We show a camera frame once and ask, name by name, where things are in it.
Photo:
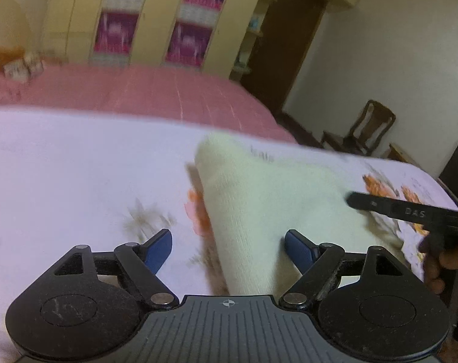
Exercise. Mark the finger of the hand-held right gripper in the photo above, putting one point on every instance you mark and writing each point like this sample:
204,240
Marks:
367,201

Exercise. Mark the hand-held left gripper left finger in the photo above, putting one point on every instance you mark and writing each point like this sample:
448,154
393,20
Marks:
159,248

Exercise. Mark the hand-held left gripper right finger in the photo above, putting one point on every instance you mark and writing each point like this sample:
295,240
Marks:
299,249

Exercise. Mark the pale green small cloth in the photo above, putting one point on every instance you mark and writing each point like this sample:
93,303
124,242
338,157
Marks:
270,196

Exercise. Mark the person's right hand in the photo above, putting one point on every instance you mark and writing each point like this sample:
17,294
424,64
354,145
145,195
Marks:
439,272

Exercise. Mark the wooden furniture piece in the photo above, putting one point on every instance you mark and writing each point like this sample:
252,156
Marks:
399,154

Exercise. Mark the dark furniture panel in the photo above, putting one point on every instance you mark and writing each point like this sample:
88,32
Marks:
457,158

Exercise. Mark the wooden chair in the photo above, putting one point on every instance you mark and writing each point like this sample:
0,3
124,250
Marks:
376,117

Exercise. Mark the white floral blanket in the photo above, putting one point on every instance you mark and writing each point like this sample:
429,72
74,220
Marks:
62,177

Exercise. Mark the pink bedspread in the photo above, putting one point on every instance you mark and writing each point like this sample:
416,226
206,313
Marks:
138,90

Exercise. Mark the dark brown door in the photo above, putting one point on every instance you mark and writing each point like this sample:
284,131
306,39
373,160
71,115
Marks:
285,45

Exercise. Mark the open wardrobe side shelf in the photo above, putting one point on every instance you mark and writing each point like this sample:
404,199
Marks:
253,30

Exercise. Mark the small white boxes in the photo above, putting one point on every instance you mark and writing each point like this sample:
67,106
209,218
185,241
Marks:
24,69

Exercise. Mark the orange bag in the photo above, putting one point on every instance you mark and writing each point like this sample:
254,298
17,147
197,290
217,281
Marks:
7,56

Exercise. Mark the cream wardrobe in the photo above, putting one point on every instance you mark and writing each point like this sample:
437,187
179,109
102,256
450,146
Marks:
81,7

